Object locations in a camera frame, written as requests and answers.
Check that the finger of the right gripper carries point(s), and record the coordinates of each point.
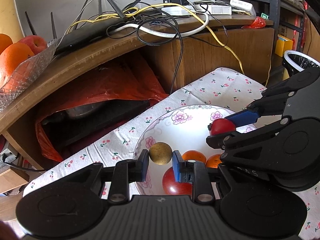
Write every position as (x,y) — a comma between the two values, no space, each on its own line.
(243,118)
(229,140)

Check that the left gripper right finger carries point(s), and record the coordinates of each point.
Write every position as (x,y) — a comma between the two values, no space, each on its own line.
(195,173)

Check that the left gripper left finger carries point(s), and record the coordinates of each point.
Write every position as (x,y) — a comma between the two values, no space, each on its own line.
(126,172)

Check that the mandarin orange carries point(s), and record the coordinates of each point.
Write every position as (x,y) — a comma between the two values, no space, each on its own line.
(213,161)
(194,155)

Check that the dark red tomato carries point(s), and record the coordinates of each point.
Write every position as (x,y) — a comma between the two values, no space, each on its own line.
(171,187)

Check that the cherry print tablecloth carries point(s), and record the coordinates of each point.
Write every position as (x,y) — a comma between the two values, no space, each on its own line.
(244,207)

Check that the white floral ceramic plate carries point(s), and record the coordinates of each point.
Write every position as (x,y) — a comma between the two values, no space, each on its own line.
(183,129)

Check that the trash bin with black bag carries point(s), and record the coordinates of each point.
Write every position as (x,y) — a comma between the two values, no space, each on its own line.
(294,62)

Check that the red plastic bag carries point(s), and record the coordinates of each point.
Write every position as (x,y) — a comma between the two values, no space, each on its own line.
(106,82)

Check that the wooden tv cabinet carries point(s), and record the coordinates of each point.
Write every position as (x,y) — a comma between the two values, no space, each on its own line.
(247,49)

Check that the black metal shelf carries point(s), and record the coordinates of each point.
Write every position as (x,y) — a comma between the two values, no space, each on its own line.
(288,18)

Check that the white power strip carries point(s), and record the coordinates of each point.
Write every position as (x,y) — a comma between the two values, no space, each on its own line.
(208,8)

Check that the glass fruit bowl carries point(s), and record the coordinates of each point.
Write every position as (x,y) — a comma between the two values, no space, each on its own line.
(26,73)

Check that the black router with antennas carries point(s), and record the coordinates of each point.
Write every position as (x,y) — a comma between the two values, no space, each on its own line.
(68,21)

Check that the red apple in bowl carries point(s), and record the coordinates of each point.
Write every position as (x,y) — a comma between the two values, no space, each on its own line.
(36,43)

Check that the front orange in bowl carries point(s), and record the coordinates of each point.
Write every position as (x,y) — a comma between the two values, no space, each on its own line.
(11,58)

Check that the orange in bowl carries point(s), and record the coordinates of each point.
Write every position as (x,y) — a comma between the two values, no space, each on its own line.
(5,42)
(11,58)

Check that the top orange in bowl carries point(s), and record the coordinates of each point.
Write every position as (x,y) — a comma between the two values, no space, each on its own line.
(5,42)

